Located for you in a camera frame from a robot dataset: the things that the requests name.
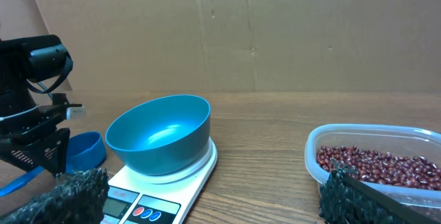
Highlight blue plastic measuring scoop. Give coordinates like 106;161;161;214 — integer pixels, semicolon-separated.
1;132;106;196

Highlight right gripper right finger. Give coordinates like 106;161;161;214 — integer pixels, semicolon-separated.
319;160;439;224

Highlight clear plastic container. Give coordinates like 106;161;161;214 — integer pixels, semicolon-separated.
305;124;440;221

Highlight white digital kitchen scale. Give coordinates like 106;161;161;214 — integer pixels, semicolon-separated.
101;139;218;224

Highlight teal bowl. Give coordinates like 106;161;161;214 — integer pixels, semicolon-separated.
105;94;211;176

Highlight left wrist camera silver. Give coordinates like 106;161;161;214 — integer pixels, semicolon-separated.
65;106;87;120

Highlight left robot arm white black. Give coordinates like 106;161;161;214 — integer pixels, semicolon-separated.
1;34;73;176

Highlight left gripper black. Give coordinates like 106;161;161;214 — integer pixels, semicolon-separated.
1;93;71;176

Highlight red beans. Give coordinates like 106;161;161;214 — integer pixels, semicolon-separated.
316;145;440;191

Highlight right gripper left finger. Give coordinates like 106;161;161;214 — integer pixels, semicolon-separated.
1;167;110;224

